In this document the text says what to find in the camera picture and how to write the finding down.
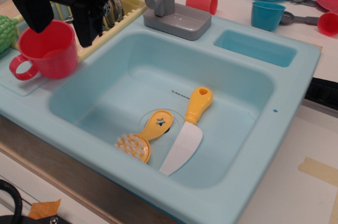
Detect yellow handled toy knife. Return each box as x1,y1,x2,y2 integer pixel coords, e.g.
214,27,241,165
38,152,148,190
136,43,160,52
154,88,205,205
159,87,213,176

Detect red cup at right edge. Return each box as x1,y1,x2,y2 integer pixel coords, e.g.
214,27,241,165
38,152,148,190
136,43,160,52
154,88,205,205
317,11,337,36

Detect teal cup near sink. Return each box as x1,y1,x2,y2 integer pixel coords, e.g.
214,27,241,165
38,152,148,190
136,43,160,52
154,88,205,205
251,2,286,32

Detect red cup with handle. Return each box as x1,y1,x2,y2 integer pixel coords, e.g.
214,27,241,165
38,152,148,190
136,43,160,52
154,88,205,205
9,20,78,81

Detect light blue toy sink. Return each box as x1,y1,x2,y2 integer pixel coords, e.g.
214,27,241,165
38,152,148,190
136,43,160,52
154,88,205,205
1,16,321,223

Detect silver pot lid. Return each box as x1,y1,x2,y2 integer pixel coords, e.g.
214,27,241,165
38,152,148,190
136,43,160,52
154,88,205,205
104,0,125,28

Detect black cable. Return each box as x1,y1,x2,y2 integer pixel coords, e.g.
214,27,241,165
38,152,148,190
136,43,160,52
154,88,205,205
0,179,23,224

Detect yellow dish rack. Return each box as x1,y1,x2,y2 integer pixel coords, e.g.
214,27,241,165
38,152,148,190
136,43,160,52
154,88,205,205
1,0,146,63

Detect grey toy spoon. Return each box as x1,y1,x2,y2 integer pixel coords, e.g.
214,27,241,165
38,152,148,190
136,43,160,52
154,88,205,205
279,11,319,26

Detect red cup lying sideways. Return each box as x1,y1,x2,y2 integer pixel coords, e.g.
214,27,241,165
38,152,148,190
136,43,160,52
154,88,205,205
185,0,218,15

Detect green toy corn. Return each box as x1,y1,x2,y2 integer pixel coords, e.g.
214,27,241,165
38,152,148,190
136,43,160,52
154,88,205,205
0,15,18,53

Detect beige masking tape strip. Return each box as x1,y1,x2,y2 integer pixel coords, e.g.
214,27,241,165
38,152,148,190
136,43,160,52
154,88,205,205
298,157,338,187

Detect yellow scrub brush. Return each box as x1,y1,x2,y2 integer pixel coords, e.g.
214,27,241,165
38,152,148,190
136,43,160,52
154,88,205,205
114,109,174,163

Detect black bar at right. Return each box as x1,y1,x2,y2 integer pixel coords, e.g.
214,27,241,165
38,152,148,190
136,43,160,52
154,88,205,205
305,77,337,110

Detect orange tape piece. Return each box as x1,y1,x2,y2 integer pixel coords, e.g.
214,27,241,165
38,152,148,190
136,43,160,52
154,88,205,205
27,199,61,220

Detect grey toy faucet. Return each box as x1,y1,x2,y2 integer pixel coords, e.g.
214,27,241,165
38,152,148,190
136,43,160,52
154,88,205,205
143,0,212,41

